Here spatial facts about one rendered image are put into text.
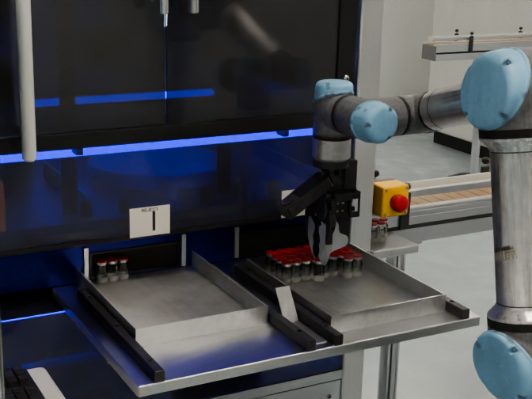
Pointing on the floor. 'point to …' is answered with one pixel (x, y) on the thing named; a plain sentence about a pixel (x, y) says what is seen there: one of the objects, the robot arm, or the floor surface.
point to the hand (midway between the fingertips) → (317, 256)
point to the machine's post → (364, 38)
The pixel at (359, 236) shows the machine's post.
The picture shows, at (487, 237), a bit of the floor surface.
